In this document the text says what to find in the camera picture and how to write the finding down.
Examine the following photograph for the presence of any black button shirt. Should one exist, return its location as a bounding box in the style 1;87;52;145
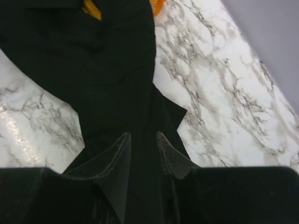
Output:
0;0;186;224

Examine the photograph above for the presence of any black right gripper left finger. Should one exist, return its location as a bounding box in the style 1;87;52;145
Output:
0;133;131;224

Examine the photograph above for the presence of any orange snack packet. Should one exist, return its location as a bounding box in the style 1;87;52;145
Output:
82;0;166;21

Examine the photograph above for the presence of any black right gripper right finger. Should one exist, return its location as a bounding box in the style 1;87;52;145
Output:
157;132;299;224

